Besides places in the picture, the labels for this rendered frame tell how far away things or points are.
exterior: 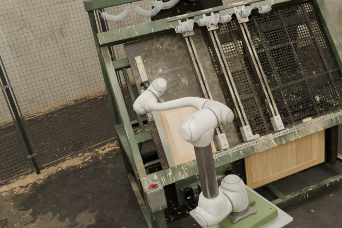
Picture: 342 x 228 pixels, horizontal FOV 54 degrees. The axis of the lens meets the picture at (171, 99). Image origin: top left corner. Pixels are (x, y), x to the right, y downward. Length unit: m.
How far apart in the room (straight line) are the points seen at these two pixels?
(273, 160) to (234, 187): 1.27
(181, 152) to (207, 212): 0.79
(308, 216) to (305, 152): 0.60
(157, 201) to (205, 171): 0.66
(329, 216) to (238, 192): 1.52
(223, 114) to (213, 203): 0.55
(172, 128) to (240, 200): 0.87
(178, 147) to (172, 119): 0.24
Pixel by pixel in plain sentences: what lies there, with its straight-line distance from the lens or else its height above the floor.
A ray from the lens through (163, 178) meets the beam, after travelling 2.72.
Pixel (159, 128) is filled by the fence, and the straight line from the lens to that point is 2.74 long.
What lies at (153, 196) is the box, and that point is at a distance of 2.49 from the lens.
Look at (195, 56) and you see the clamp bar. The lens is 2.93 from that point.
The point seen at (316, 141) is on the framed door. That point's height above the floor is 0.52.
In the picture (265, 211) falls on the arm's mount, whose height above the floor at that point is 0.80.
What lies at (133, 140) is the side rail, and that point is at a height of 1.16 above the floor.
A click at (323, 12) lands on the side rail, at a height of 1.70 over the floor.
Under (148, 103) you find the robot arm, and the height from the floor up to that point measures 1.57.
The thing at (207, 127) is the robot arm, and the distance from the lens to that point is 1.81.
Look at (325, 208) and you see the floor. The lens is 3.69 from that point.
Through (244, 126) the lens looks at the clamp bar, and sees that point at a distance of 2.91.
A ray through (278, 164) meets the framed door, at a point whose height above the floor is 0.42.
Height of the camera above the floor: 2.39
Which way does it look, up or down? 22 degrees down
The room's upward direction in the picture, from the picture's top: 10 degrees counter-clockwise
